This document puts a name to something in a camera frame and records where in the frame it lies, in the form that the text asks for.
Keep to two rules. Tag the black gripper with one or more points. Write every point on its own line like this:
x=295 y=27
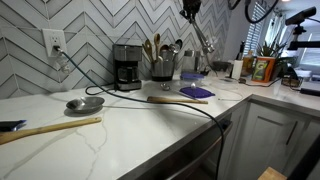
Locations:
x=191 y=6

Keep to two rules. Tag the metal tongs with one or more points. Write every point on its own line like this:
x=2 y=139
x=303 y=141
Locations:
x=207 y=47

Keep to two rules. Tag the wooden spoon in holder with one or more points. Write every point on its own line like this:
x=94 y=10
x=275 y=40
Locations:
x=148 y=49
x=156 y=43

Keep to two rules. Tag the steel utensil holder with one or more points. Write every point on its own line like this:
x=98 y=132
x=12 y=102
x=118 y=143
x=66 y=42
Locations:
x=162 y=71

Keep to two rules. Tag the black slotted spoon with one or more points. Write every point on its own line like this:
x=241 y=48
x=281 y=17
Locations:
x=179 y=43

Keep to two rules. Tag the glass electric kettle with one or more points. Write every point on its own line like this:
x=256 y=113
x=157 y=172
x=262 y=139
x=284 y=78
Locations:
x=191 y=61

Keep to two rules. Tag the clear container purple lid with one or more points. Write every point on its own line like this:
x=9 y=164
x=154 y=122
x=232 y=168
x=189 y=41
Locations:
x=191 y=80

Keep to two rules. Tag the white paper towel roll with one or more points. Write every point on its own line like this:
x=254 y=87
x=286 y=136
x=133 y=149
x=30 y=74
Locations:
x=237 y=68

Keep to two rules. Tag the metal ladle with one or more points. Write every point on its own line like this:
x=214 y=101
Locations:
x=166 y=87

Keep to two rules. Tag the black steel coffee maker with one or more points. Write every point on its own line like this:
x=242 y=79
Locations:
x=126 y=72

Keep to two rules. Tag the amber bottle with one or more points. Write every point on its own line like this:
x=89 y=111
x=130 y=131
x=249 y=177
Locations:
x=247 y=63

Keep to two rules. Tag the purple plastic plate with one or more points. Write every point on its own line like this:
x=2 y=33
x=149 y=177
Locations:
x=196 y=92

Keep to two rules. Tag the wooden spatula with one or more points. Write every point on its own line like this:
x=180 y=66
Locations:
x=162 y=99

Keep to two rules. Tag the green potted plant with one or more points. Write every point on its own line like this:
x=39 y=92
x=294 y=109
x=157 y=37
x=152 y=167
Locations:
x=275 y=49

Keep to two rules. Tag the grey cabinet door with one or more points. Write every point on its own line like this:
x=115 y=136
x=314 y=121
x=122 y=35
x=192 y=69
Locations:
x=267 y=138

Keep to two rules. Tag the steel dishwasher front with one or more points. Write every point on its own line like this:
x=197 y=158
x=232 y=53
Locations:
x=197 y=160

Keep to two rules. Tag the blue black object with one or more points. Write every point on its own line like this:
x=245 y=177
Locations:
x=10 y=126

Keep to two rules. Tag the long wooden spoon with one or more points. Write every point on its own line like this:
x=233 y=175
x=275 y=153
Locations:
x=12 y=136

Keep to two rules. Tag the black camera on stand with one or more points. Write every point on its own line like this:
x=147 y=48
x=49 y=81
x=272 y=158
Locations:
x=296 y=20

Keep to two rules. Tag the white wall outlet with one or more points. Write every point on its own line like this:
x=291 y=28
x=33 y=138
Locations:
x=54 y=38

